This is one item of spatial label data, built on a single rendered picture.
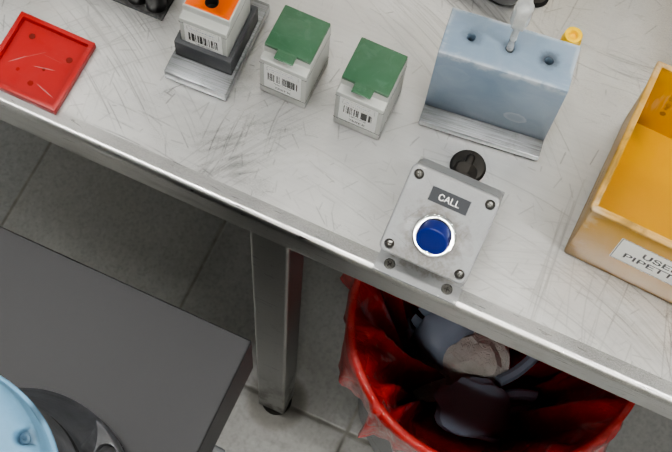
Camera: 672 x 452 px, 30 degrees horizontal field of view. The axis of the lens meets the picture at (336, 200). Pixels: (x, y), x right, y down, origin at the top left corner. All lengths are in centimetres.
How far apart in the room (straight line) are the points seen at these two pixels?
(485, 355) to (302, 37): 76
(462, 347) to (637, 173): 67
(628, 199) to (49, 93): 47
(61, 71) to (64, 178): 93
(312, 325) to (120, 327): 100
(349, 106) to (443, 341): 71
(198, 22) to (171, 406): 30
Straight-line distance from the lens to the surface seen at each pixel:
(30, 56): 105
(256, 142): 101
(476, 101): 99
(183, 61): 102
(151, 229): 192
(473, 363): 164
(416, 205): 92
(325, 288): 188
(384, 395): 140
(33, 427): 67
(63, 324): 89
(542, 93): 95
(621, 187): 102
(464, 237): 92
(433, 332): 164
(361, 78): 96
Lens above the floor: 180
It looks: 69 degrees down
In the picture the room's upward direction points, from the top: 7 degrees clockwise
